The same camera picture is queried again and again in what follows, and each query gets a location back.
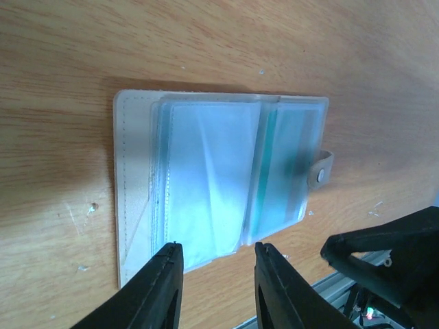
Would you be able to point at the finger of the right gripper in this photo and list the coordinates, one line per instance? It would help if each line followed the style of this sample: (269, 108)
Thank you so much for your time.
(396, 264)

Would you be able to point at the white card holder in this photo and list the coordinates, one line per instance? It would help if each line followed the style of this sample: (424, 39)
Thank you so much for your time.
(212, 171)

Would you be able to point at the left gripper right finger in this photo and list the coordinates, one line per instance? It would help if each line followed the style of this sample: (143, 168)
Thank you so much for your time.
(284, 299)

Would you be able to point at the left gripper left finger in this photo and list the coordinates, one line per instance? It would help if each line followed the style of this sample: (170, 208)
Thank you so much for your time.
(151, 299)

